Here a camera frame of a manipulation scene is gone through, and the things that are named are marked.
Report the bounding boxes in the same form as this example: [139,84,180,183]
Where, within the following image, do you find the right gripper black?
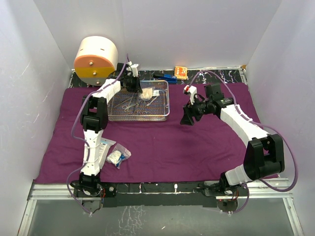
[180,95,212,125]

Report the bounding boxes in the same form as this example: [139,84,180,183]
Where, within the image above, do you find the wire mesh metal tray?
[108,80,170,121]

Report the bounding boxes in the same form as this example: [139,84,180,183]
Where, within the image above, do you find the black base frame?
[70,180,248,210]

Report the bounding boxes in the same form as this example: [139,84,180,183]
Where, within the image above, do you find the purple cloth wrap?
[33,82,279,184]

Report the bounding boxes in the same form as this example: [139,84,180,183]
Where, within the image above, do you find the metal scalpel handle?
[146,96,159,107]

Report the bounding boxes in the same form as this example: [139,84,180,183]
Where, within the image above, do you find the white gauze packet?
[99,138,116,169]

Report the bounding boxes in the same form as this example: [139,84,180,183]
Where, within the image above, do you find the orange small box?
[174,66,188,80]

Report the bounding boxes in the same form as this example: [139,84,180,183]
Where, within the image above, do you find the beige bandage roll packet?
[139,87,154,100]

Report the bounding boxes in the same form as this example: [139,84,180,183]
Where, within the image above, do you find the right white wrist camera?
[183,85,197,105]

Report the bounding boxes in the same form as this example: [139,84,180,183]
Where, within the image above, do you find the round white drawer box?
[74,36,118,86]

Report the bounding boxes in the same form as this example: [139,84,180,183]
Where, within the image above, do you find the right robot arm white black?
[180,84,285,195]

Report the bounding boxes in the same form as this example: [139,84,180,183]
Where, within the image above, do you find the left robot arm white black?
[78,62,142,196]

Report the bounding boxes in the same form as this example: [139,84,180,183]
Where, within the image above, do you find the small blue white packet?
[106,144,131,169]

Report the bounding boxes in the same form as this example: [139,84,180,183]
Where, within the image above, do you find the metal surgical scissors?
[122,97,140,112]

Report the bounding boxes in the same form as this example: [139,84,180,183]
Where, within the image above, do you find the blue black stapler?
[153,73,177,84]

